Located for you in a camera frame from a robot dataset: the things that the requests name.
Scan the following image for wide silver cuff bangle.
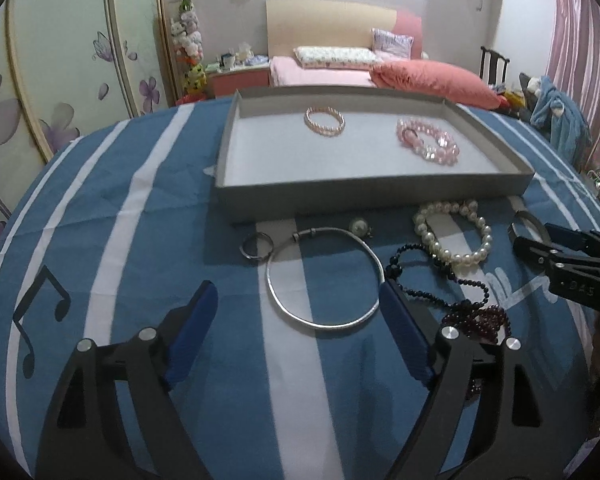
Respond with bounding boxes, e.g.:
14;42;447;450
507;210;552;245

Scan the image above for black bead bracelet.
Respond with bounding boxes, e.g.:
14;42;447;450
383;242;491;311

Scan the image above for dark red bead bracelet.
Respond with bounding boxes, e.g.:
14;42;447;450
440;299;513;406

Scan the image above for white pearl bracelet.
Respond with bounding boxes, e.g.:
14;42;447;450
412;199;494;269

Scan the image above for pearl earring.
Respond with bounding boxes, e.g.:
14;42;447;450
349;217;373;240

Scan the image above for thin silver bangle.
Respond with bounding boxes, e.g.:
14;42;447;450
263;226;385;334

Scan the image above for grey jewelry tray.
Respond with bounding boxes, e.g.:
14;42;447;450
215;86;534;222

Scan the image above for blue striped tablecloth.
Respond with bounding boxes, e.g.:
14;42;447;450
0;91;600;480

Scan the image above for blue bathrobe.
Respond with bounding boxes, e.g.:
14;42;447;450
527;76;592;170

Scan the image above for black wooden chair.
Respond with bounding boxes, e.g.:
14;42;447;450
479;46;510;86

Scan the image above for pink curtain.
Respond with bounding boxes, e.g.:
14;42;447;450
548;0;600;169

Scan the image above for folded coral duvet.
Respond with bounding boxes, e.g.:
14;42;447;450
370;60;500;110

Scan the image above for pink beige nightstand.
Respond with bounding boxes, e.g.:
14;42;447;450
206;64;271;99

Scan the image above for purple patterned pillow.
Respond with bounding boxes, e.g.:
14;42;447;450
372;28;414;58

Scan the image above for white mug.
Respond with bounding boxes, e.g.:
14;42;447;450
222;54;235;70

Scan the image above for pink bed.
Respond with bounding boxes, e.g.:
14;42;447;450
270;56;375;88

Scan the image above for white patterned pillow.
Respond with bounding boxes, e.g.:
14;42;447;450
294;46;380;70

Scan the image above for plush toy tower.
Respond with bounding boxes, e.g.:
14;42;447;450
170;0;207;103

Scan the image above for floral sliding wardrobe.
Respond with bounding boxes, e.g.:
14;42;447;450
0;0;174;236

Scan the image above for beige pink headboard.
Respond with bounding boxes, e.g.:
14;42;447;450
265;0;422;58

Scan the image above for small dark metal ring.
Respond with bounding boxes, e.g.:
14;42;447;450
239;232;275;264

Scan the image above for pink crystal bead bracelet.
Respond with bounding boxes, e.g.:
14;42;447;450
395;116;462;166

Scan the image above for small pink pearl bracelet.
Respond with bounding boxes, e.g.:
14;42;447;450
303;105;347;138

